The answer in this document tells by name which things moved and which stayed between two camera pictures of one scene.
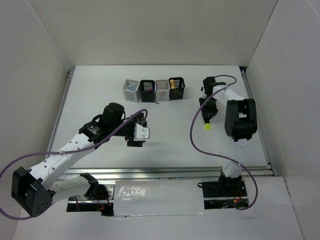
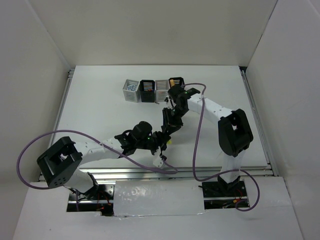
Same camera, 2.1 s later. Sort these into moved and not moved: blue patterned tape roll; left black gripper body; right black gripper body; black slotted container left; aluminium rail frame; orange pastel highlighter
Moved: left black gripper body; right black gripper body
Not moved: orange pastel highlighter; blue patterned tape roll; aluminium rail frame; black slotted container left
